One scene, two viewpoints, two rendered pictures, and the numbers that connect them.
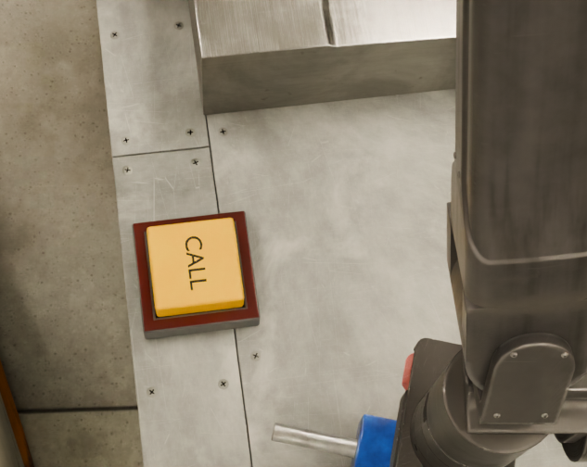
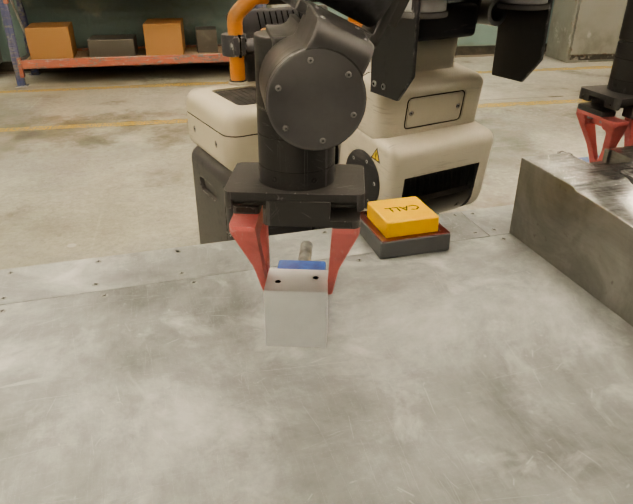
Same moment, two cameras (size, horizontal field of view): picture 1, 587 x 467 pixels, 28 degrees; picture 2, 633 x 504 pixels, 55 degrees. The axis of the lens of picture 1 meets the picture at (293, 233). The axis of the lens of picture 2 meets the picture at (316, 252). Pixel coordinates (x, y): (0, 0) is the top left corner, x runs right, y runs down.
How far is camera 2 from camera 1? 0.74 m
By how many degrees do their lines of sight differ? 64
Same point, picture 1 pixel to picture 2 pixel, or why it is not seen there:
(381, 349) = (385, 305)
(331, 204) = (483, 278)
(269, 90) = (538, 225)
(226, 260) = (409, 216)
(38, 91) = not seen: hidden behind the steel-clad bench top
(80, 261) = not seen: outside the picture
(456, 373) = not seen: hidden behind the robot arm
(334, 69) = (570, 224)
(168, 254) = (402, 201)
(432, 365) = (343, 168)
